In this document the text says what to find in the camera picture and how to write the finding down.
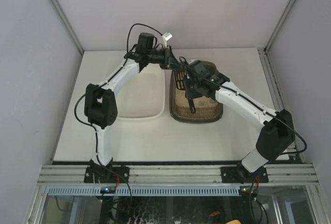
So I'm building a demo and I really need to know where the aluminium right frame post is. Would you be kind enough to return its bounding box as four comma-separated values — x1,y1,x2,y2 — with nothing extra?
264,0,297,52

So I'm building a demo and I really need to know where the white plastic tub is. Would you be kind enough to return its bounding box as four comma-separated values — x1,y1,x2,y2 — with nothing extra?
116,64,166,120

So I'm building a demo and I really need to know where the brown plastic litter box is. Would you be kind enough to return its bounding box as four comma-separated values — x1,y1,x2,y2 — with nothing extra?
169,71,223,124

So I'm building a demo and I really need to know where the aluminium left frame post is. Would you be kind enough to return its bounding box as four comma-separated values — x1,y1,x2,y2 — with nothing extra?
48,0,84,55

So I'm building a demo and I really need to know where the aluminium front mounting rail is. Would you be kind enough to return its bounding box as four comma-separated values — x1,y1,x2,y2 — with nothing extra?
37,164,319,186

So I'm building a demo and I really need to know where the aluminium frame post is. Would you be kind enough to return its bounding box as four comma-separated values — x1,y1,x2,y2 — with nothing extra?
264,0,297,52
48,0,84,55

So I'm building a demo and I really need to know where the black slotted litter scoop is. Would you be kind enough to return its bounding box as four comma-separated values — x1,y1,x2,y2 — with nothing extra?
174,70,196,114

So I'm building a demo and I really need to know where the black left camera cable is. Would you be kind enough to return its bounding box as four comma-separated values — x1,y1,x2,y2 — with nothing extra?
126,23,163,54

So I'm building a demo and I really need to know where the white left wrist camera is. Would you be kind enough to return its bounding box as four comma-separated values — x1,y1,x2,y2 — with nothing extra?
161,32,173,48

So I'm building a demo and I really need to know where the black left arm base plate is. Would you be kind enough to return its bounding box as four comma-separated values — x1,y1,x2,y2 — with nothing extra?
84,166,130,184

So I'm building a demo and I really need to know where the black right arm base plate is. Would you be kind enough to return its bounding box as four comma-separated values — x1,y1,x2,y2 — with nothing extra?
220,166,269,184

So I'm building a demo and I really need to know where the left controller board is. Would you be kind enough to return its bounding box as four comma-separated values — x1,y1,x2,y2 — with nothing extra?
100,186,116,194

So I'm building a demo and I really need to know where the controller board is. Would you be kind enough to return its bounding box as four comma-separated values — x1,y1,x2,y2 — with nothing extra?
239,186,259,197
100,186,116,194

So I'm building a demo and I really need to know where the right controller board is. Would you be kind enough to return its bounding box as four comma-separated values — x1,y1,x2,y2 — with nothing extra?
239,186,259,197

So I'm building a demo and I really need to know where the grey slotted cable duct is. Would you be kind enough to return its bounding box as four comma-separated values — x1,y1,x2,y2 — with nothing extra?
48,186,240,197

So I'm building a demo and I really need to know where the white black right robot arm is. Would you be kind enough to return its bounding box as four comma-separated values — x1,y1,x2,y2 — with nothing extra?
179,57,295,173

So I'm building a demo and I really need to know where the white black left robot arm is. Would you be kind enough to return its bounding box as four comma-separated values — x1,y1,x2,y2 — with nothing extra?
84,32,179,167

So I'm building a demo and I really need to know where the aluminium right side rail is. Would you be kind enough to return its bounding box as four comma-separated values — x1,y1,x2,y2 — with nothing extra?
257,48,300,157

